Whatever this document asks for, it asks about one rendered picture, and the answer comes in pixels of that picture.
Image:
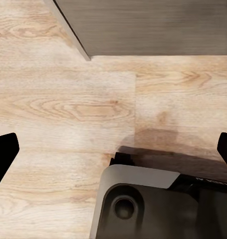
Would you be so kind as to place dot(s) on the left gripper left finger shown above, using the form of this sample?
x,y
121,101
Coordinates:
x,y
9,148

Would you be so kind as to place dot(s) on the dishwasher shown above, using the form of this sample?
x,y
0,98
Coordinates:
x,y
149,27

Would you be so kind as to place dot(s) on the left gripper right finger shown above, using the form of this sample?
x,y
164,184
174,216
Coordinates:
x,y
222,146

